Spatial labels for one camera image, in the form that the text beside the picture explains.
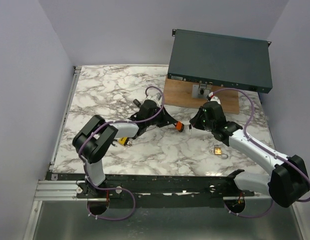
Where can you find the wooden board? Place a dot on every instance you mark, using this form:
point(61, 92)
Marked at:
point(178, 93)

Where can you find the yellow padlock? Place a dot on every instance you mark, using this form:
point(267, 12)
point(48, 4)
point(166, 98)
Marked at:
point(121, 141)

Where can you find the yellow padlock keys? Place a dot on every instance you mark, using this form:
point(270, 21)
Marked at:
point(129, 142)

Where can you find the small brass padlock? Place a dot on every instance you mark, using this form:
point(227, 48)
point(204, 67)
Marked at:
point(217, 151)

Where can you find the black table edge rail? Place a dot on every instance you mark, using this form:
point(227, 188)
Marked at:
point(151, 191)

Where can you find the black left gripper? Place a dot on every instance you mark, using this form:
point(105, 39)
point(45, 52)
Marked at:
point(167, 119)

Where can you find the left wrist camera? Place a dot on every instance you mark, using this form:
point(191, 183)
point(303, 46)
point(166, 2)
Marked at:
point(157, 97)

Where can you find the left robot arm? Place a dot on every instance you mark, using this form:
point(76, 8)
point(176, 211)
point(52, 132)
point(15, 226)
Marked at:
point(94, 139)

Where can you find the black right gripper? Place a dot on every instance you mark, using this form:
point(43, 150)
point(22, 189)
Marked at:
point(196, 120)

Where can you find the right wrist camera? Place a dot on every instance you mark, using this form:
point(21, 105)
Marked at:
point(213, 98)

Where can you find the dark teal network switch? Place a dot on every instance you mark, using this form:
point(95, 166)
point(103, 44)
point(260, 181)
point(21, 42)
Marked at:
point(220, 60)

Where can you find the grey metal lock bracket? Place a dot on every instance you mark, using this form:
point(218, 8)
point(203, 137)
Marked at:
point(200, 91)

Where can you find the aluminium side rail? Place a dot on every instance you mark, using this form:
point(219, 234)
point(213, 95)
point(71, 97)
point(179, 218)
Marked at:
point(77, 71)

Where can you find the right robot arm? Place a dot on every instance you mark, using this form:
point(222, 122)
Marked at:
point(286, 180)

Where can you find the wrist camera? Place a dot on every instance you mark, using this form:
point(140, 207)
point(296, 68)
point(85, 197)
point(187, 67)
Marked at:
point(213, 98)
point(157, 97)

